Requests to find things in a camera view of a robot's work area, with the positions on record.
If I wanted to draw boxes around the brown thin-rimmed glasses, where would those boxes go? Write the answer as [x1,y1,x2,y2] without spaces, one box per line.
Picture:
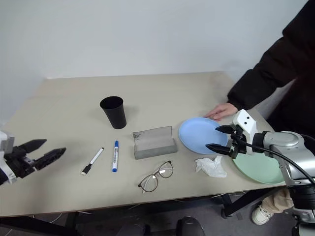
[137,160,174,194]

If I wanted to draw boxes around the dark rounded shape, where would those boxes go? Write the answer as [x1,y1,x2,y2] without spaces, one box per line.
[175,216,206,236]

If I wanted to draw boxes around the white tissue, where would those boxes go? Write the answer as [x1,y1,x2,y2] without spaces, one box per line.
[194,155,228,178]

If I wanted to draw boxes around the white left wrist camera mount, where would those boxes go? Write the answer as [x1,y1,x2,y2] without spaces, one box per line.
[0,131,17,185]

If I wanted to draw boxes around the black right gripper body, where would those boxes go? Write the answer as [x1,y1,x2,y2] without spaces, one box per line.
[227,124,248,159]

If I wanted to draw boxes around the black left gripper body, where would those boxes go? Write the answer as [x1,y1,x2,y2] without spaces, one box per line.
[3,147,38,179]

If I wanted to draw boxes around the person's black jacket torso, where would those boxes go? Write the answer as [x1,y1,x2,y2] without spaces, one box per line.
[267,73,315,140]

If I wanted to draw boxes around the white marker with black cap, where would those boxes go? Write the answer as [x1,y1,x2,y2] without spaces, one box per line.
[81,147,105,176]

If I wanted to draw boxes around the grey glasses case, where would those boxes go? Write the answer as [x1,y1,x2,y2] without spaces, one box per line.
[132,125,179,160]

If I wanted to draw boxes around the black metal table frame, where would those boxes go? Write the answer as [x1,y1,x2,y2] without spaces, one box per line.
[0,188,274,236]

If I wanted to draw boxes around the white shoe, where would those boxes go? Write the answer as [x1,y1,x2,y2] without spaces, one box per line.
[251,204,274,226]

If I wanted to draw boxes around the green round plate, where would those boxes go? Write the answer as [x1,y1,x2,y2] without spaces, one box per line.
[232,149,286,185]

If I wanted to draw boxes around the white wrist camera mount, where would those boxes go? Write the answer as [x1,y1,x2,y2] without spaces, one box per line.
[0,131,17,185]
[232,109,257,156]

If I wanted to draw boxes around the blue round plate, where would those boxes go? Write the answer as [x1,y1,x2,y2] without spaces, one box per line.
[178,117,230,155]

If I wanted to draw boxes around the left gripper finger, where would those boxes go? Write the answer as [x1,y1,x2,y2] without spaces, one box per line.
[17,139,48,154]
[33,147,67,172]

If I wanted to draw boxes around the black plastic cup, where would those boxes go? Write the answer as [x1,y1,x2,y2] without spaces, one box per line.
[99,96,127,130]

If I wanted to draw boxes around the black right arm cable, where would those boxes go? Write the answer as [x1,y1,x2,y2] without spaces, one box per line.
[242,134,315,184]

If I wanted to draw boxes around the white marker with blue cap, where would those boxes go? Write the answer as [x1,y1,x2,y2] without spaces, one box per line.
[111,140,120,173]

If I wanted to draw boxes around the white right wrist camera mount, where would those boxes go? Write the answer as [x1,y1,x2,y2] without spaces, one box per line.
[232,109,257,156]

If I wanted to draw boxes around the person's bare hand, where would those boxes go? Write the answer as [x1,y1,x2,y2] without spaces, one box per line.
[204,102,238,121]

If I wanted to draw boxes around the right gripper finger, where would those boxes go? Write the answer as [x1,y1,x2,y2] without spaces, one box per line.
[215,125,234,135]
[205,144,232,157]

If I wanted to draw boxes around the person's beige trouser leg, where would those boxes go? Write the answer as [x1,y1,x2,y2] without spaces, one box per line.
[260,188,295,215]

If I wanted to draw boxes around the person's black jacket sleeve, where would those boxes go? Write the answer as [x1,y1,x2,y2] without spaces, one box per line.
[227,0,315,116]

